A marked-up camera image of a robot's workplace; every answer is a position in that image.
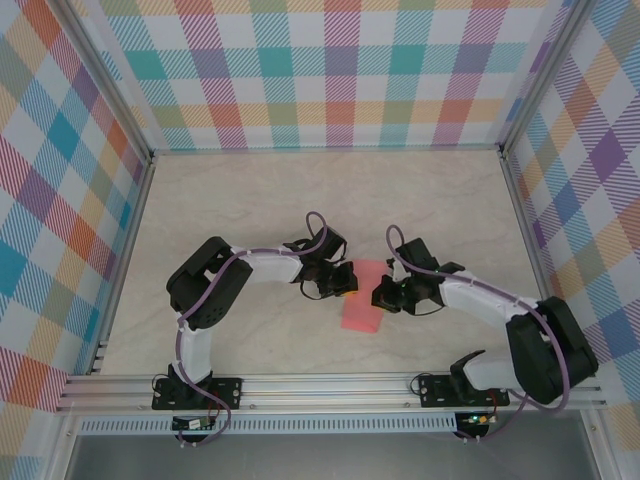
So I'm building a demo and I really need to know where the slotted grey cable duct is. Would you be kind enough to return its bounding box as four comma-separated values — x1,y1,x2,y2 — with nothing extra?
74,417,460,436

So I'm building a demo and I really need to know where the aluminium corner post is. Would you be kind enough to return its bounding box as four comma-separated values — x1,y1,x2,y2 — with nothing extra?
47,0,156,164
497,0,601,161

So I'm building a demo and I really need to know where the grey metal panel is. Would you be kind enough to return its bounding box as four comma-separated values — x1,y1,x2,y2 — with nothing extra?
64,433,601,480

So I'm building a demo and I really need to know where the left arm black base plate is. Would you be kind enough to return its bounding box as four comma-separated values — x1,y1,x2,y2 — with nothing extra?
151,377,245,412

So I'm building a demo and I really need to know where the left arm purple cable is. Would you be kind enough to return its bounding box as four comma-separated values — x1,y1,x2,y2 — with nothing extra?
172,211,334,449

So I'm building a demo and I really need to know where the aluminium side rail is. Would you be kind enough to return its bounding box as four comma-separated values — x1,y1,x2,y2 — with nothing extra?
87,155,157,376
499,152,576,371

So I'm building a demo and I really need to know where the pink paper sheet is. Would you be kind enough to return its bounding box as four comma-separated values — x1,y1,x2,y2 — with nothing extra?
339,259,384,334

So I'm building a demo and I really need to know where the wide aluminium mounting rail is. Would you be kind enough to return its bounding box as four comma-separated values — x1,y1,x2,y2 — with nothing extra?
53,368,610,415

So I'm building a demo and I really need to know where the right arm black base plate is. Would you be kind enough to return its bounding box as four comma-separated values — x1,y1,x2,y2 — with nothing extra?
417,373,511,409

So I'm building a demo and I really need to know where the thin aluminium edge rail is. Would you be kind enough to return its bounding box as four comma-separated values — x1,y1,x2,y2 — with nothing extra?
149,143,504,157

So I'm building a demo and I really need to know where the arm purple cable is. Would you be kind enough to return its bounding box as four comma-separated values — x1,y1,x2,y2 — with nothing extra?
172,211,334,449
384,224,572,446

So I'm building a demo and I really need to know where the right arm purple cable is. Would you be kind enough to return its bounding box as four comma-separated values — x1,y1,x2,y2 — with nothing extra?
384,224,572,446

